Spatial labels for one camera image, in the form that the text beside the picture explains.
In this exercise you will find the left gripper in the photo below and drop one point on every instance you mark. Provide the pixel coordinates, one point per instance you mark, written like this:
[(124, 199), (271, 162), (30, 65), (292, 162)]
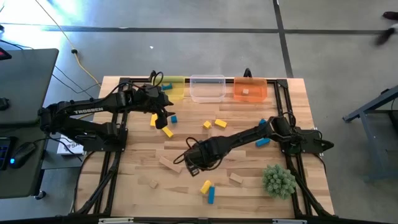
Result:
[(152, 99)]

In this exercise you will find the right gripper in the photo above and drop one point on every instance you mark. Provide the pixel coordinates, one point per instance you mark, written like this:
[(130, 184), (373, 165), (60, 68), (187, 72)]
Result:
[(196, 155)]

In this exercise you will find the long yellow block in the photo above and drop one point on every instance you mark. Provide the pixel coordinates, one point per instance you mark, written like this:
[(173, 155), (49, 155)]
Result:
[(153, 119), (167, 132)]

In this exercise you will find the yellow cylinder block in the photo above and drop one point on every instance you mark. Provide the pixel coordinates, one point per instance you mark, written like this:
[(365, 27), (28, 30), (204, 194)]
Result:
[(206, 187)]

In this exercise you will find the long wood block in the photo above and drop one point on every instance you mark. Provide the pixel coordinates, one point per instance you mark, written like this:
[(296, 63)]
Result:
[(170, 165)]

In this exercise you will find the blue arch block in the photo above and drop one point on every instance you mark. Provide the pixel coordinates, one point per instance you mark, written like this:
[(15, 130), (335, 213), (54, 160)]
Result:
[(168, 87)]

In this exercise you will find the long blue block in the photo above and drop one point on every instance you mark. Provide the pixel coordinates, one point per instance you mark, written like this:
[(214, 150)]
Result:
[(263, 142), (211, 195)]

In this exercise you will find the wood cube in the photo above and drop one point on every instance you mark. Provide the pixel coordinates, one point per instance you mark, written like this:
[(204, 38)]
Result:
[(245, 91), (153, 184)]

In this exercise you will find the yellow cube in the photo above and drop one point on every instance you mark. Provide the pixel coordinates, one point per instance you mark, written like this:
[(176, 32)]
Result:
[(207, 125)]

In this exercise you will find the short wood block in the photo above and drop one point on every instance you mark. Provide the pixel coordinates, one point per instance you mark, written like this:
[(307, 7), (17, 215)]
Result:
[(236, 178)]

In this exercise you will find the short yellow block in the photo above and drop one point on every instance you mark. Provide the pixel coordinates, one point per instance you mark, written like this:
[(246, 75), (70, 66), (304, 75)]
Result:
[(220, 123)]

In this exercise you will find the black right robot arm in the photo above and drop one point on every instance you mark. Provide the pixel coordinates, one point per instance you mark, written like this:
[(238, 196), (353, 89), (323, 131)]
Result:
[(248, 133)]

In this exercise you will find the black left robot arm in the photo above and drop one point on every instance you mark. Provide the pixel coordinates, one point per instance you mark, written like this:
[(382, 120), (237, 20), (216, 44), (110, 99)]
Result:
[(93, 109)]

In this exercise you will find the yellow translucent plastic bin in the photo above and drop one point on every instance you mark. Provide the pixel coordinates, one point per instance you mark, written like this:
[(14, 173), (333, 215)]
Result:
[(178, 93)]

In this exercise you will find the black table clamp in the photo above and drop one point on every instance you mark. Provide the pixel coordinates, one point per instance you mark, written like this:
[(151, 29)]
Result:
[(247, 73), (152, 75)]

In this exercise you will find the clear plastic bin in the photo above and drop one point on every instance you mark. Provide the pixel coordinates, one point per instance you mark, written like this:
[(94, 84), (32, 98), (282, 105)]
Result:
[(206, 90)]

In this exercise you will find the black rig beam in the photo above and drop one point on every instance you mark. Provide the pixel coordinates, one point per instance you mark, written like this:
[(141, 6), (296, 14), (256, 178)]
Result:
[(174, 222)]

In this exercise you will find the green artificial plant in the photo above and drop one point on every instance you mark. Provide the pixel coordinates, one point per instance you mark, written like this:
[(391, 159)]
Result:
[(279, 182)]

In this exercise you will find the orange translucent plastic bin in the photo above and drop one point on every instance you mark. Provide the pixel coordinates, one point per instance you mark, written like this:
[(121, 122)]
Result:
[(256, 93)]

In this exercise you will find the white printed box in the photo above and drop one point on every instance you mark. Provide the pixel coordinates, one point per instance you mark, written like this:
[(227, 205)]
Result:
[(66, 148)]

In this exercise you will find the dark grey desk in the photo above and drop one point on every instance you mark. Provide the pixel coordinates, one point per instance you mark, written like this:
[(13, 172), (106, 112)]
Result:
[(25, 180), (28, 87)]

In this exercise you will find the black caster wheel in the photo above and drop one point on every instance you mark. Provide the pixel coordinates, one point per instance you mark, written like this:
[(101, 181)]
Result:
[(40, 195)]

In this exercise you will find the black computer mouse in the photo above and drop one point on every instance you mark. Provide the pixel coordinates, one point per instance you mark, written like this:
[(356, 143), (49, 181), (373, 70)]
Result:
[(21, 154)]

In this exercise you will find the small black desk device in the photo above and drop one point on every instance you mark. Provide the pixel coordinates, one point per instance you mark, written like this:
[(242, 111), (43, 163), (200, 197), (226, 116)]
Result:
[(3, 103)]

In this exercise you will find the black keyboard blue lit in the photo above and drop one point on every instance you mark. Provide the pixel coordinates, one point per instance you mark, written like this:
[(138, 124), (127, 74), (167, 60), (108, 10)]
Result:
[(3, 154)]

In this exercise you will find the black device red light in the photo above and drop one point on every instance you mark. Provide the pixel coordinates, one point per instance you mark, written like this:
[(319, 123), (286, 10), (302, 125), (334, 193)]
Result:
[(4, 55)]

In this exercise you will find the person's foot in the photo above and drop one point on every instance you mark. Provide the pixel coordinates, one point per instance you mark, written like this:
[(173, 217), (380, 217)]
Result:
[(390, 15), (384, 35)]

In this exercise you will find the blue grey metal table frame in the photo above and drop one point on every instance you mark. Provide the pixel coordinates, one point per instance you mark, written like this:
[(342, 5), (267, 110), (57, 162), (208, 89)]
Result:
[(370, 144)]

